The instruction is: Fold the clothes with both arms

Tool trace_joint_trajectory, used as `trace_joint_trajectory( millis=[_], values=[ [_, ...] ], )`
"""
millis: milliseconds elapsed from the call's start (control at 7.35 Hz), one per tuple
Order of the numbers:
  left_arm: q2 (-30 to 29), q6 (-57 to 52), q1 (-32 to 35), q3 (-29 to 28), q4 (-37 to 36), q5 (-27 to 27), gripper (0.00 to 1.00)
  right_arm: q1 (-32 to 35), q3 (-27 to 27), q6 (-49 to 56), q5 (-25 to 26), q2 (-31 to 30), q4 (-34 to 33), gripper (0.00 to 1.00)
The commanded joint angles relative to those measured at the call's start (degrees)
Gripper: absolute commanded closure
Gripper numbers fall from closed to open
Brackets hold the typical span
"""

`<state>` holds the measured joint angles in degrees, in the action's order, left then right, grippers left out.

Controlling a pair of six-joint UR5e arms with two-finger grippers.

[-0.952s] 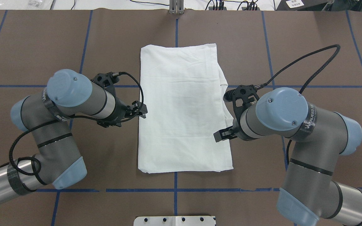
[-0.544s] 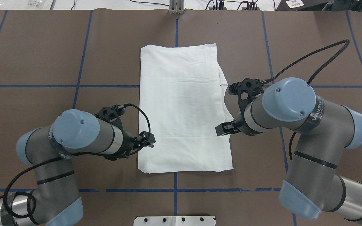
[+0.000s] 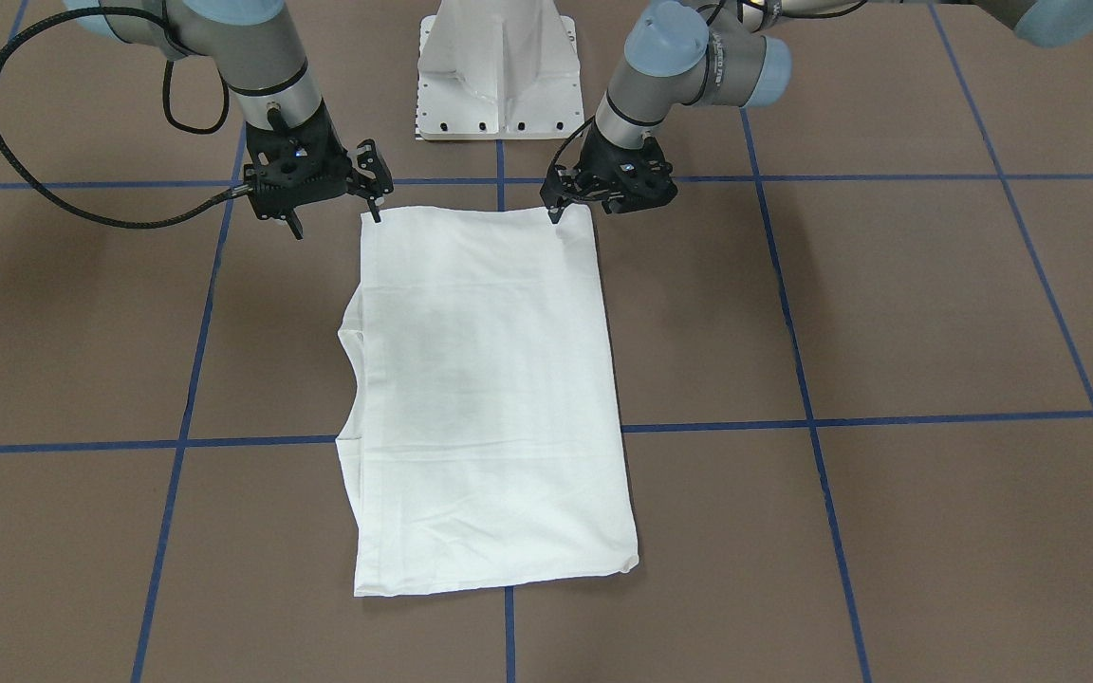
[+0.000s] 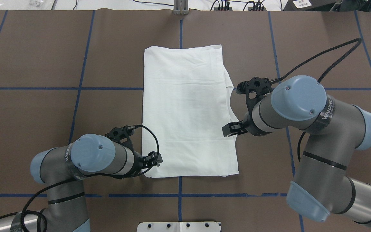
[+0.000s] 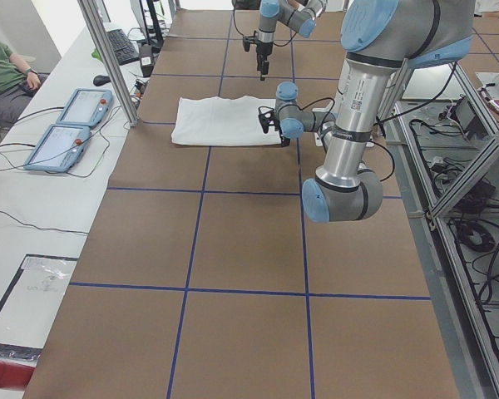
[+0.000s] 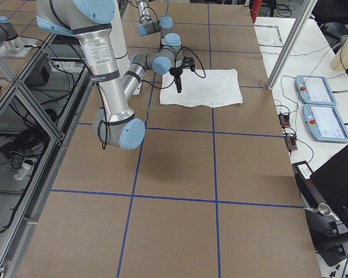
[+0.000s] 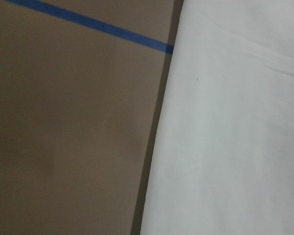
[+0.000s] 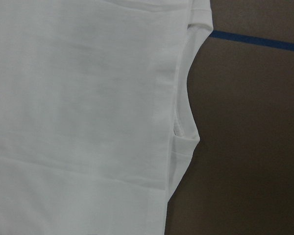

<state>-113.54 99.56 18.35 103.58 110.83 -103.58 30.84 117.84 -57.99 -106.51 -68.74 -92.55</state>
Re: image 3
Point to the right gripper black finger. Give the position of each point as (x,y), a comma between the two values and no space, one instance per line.
(374,201)
(295,225)

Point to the white long-sleeve printed shirt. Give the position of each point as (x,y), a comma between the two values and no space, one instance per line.
(483,447)

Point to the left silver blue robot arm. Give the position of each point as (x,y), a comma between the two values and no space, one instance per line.
(692,53)

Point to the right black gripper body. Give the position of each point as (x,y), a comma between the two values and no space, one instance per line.
(332,140)

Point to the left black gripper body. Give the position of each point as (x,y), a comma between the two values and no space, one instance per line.
(596,155)

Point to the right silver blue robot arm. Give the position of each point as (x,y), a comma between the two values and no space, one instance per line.
(254,45)

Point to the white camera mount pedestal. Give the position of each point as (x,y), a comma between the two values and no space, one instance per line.
(497,70)

